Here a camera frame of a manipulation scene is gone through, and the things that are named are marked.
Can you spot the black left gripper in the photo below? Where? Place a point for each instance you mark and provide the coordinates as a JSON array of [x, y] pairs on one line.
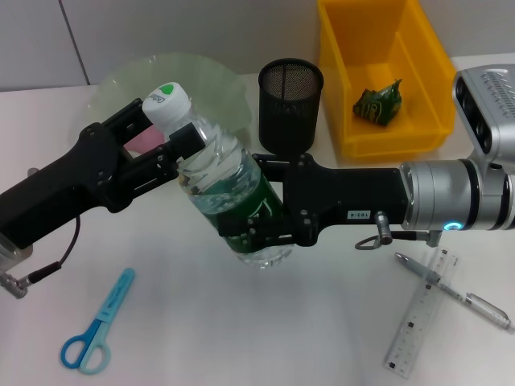
[[64, 193]]

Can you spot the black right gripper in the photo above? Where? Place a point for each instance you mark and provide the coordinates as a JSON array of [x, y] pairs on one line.
[[346, 193]]

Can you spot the pink peach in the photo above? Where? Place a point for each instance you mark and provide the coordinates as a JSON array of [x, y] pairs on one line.
[[145, 140]]

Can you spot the clear green-label water bottle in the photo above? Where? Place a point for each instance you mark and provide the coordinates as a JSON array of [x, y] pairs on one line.
[[217, 161]]

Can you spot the green plastic wrapper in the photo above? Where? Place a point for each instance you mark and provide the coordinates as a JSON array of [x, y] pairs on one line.
[[378, 104]]

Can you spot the black mesh pen holder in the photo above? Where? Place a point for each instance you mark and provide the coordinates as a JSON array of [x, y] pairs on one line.
[[287, 116]]

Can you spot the green glass fruit bowl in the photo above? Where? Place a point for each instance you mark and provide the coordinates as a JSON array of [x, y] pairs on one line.
[[213, 88]]

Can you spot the transparent plastic ruler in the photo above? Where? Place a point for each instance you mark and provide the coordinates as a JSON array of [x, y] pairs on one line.
[[414, 329]]

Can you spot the silver white pen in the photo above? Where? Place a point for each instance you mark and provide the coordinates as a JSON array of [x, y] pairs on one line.
[[454, 291]]

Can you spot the blue scissors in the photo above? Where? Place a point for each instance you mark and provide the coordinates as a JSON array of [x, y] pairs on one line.
[[86, 346]]

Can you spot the yellow plastic bin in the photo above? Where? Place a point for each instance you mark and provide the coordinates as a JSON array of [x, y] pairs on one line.
[[386, 48]]

